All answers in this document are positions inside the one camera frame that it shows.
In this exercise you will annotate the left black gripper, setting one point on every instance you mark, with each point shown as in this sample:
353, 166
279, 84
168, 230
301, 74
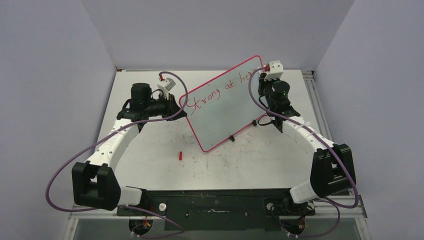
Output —
169, 104

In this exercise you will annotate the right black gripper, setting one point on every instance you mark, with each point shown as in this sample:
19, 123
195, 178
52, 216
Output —
263, 83

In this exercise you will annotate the pink framed whiteboard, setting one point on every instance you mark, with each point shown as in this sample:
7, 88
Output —
222, 106

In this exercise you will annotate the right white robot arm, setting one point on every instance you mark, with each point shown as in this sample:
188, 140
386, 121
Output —
332, 169

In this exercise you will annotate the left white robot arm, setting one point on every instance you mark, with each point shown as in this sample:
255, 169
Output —
94, 182

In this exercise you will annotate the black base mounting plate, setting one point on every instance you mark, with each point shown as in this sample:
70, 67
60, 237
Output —
222, 210

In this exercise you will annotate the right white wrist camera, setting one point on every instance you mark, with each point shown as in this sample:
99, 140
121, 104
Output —
274, 71

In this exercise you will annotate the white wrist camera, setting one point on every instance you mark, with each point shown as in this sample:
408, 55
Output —
166, 85
274, 71

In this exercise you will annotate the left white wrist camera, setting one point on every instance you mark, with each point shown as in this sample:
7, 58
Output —
166, 85

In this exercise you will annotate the aluminium rail frame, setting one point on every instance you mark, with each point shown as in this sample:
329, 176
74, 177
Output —
259, 158

